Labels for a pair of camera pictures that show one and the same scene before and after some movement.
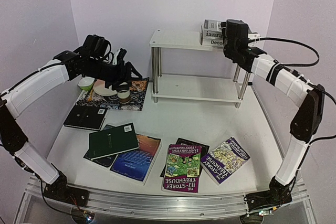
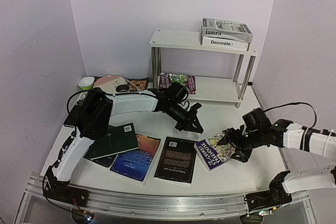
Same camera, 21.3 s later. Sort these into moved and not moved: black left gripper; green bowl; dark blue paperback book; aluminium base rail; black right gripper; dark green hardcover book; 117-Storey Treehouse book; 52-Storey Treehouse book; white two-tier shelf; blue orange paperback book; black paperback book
Moved: 52-Storey Treehouse book; black right gripper; black left gripper; black paperback book; 117-Storey Treehouse book
Not moved: green bowl; blue orange paperback book; dark blue paperback book; aluminium base rail; dark green hardcover book; white two-tier shelf
